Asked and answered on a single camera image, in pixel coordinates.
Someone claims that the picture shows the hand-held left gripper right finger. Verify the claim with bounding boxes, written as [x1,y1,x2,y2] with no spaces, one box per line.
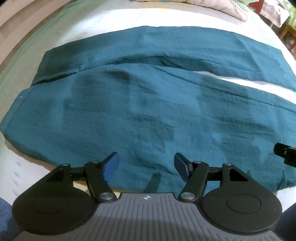
[174,152,257,202]

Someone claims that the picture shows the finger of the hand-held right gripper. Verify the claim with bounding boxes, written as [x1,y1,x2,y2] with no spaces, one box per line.
[273,142,296,167]

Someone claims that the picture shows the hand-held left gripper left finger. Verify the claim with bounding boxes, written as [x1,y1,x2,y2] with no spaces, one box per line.
[37,152,120,203]

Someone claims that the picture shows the teal pants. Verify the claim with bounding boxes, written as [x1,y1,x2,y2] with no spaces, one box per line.
[0,25,296,193]

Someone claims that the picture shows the wooden table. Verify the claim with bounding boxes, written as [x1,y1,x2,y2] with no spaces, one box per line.
[281,23,296,58]

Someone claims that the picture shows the person's blue clothing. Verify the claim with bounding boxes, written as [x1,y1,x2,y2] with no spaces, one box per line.
[0,197,21,241]

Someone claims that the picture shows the floral tablecloth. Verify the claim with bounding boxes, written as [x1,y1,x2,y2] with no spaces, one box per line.
[260,0,296,27]

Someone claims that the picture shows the white pillow with green leaves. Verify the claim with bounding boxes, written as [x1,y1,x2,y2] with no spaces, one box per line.
[186,0,257,23]

